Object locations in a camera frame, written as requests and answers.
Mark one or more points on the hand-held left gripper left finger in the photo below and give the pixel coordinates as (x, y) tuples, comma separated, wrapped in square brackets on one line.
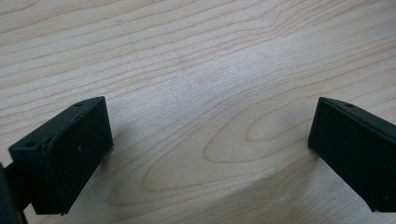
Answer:
[(67, 155)]

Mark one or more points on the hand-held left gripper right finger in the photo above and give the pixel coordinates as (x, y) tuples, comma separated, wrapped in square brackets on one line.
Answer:
[(355, 149)]

